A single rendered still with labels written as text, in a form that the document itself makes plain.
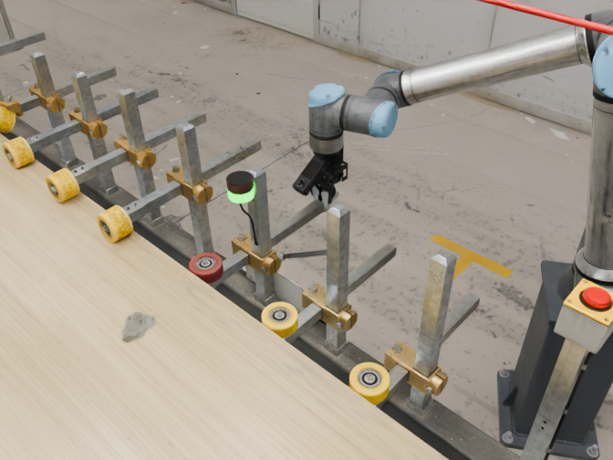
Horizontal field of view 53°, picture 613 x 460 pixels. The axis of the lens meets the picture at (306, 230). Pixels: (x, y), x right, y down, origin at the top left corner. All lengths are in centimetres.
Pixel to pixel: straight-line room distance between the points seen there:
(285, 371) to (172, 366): 23
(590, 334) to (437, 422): 53
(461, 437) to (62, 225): 111
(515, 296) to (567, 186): 92
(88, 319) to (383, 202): 203
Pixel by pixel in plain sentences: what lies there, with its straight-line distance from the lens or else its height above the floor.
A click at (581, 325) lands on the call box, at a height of 119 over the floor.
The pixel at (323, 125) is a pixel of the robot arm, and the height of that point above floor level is 112.
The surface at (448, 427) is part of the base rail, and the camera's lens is 146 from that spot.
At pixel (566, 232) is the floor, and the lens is 319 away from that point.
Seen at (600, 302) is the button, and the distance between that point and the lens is 102.
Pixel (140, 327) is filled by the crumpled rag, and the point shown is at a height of 91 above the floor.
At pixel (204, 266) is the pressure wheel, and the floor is 90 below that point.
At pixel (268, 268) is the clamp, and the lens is 154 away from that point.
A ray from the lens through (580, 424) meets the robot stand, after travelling 228.
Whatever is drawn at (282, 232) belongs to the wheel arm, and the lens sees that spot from 164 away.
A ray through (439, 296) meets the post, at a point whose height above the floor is 107.
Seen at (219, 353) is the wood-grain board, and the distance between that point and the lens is 131.
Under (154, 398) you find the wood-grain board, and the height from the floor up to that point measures 90.
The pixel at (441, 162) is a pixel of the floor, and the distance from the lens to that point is 353.
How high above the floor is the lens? 191
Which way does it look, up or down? 40 degrees down
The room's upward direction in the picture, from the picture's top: 1 degrees counter-clockwise
